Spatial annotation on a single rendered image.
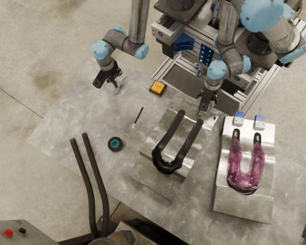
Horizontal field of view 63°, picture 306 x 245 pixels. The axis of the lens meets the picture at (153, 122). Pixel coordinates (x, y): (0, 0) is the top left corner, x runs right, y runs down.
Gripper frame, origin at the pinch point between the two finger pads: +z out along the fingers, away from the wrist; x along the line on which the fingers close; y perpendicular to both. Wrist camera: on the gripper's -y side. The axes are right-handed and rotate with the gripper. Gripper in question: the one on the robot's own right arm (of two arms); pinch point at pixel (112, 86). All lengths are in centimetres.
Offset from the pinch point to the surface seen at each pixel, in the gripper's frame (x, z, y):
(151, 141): -41.4, -7.6, -10.5
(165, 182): -59, -1, -20
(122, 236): -62, -19, -49
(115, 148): -27.5, 1.8, -25.0
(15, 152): 66, 85, -85
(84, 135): -9.1, 2.0, -31.0
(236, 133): -70, 0, 24
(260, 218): -102, -6, -4
